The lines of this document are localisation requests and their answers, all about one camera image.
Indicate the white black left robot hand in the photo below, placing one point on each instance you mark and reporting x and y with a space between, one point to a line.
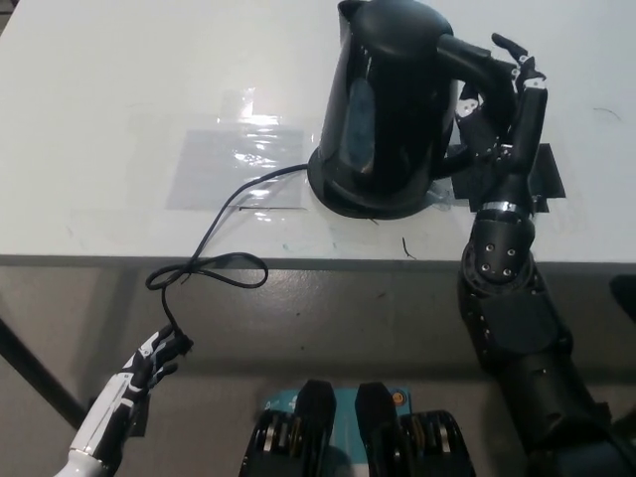
111 402

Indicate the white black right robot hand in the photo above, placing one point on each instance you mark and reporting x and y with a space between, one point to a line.
529 124

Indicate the black electric kettle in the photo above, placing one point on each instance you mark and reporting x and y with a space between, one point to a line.
397 99

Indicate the black tape patch on desk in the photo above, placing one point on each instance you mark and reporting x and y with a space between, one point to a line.
549 174

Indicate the black round kettle base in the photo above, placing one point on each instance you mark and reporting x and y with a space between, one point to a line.
377 211

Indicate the small black floor tape square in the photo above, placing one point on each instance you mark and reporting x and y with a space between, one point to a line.
141 422

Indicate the dark object at floor edge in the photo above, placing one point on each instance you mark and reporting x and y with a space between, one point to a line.
625 295

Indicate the grey transparent plastic sheet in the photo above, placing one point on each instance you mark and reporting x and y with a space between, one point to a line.
208 174

